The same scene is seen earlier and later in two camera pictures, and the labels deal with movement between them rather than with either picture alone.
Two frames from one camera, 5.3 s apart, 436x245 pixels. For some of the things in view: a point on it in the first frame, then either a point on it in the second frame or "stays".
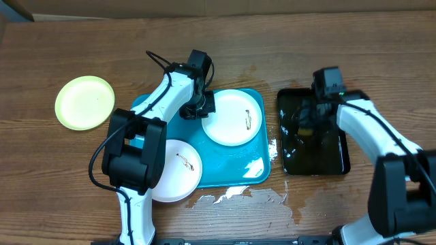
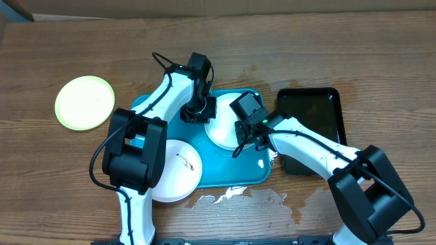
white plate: [181, 173] stays
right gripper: [306, 111] -> [244, 133]
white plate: [237, 120] stays
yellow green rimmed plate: [84, 103] stays
